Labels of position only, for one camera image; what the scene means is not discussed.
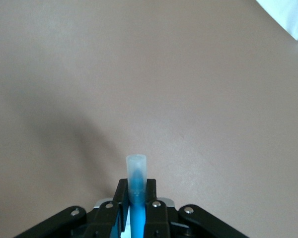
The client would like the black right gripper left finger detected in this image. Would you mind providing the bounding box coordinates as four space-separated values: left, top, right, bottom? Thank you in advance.
13 178 130 238

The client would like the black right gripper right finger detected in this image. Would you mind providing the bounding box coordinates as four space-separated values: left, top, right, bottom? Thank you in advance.
144 178 241 238

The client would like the blue marker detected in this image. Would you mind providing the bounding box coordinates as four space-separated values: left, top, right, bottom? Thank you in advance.
126 154 149 238

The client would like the brown table cover mat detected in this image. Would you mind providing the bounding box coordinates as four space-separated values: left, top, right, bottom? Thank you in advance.
0 0 298 238

